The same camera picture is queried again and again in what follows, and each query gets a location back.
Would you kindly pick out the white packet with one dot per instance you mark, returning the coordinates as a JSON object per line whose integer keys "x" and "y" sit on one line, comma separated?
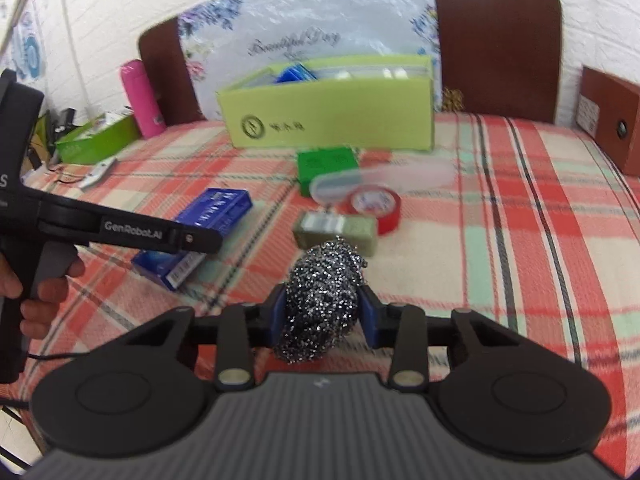
{"x": 342, "y": 75}

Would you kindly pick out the person's left hand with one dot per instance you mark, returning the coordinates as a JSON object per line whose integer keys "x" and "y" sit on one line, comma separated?
{"x": 50, "y": 292}

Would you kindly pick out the brown wooden headboard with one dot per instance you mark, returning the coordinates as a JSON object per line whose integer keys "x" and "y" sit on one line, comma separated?
{"x": 500, "y": 45}

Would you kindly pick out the red tape roll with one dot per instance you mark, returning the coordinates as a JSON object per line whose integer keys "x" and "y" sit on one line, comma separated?
{"x": 390, "y": 220}

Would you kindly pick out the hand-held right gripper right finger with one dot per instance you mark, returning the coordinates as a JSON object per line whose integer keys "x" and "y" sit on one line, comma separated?
{"x": 367, "y": 315}

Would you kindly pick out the green soap bar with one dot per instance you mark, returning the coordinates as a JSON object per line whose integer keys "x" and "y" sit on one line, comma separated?
{"x": 360, "y": 235}

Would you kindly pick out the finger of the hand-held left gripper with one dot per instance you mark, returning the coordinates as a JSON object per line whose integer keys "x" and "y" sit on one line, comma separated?
{"x": 135, "y": 230}

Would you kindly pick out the black desk device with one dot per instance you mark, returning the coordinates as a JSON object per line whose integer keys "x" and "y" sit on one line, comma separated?
{"x": 62, "y": 121}

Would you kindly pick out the steel wool scrubber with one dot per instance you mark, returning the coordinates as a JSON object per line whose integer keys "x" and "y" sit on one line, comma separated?
{"x": 320, "y": 305}

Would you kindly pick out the blue plastic packet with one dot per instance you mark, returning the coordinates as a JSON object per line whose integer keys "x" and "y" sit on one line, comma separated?
{"x": 295, "y": 74}

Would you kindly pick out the clear plastic cup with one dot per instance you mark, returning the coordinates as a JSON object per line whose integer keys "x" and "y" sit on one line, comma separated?
{"x": 340, "y": 185}

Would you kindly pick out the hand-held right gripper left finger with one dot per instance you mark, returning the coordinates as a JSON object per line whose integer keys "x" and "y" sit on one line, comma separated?
{"x": 277, "y": 310}

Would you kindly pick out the white flat device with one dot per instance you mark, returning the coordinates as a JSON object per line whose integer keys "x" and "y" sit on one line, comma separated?
{"x": 97, "y": 174}

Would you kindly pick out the blue wall sticker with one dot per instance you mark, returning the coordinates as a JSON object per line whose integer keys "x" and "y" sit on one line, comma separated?
{"x": 30, "y": 55}

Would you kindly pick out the small green carton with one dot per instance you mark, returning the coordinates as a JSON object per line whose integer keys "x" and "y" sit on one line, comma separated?
{"x": 325, "y": 162}

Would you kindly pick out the small open green box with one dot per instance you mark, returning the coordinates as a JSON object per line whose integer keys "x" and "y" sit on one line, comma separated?
{"x": 100, "y": 142}

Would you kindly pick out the floral plastic bag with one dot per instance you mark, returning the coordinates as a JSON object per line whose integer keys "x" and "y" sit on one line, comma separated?
{"x": 300, "y": 10}

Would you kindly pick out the dark blue box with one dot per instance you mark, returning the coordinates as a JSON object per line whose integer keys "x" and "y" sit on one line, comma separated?
{"x": 215, "y": 210}

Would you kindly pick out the large green cardboard box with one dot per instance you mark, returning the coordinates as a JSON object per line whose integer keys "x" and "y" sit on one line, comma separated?
{"x": 350, "y": 115}

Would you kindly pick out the pink thermos bottle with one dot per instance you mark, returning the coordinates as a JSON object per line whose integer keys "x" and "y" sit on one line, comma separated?
{"x": 142, "y": 100}

